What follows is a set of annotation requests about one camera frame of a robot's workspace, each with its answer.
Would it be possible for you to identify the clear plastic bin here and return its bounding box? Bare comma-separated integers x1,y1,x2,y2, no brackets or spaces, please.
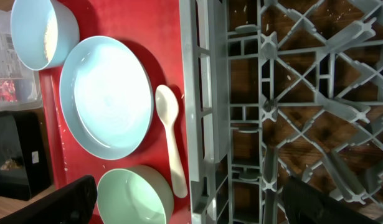
0,10,43,111

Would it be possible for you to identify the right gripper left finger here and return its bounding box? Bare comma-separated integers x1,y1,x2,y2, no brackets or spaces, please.
0,175,97,224

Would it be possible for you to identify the red snack wrapper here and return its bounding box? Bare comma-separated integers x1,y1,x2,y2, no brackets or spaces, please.
0,80,17,102

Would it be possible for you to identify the black plastic bin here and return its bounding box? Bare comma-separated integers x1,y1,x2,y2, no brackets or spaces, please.
0,111,52,201

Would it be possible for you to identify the grey dishwasher rack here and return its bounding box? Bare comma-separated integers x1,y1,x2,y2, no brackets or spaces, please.
179,0,383,223

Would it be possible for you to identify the white plastic spoon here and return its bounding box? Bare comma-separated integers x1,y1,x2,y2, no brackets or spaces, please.
155,85,188,198

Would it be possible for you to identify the light blue plate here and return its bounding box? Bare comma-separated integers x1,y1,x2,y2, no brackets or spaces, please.
59,35,154,160

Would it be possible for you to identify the mint green bowl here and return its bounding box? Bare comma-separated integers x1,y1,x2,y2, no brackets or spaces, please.
97,165,174,224

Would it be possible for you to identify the light blue rice bowl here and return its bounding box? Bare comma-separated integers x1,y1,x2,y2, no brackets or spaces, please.
11,0,80,71

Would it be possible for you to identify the brown food scrap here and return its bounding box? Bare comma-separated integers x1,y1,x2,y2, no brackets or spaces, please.
0,158,23,171

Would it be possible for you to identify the white rice pile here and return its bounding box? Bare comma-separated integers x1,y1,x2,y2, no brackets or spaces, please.
44,14,58,62

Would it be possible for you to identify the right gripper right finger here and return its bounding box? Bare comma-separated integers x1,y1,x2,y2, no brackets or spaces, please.
282,177,378,224

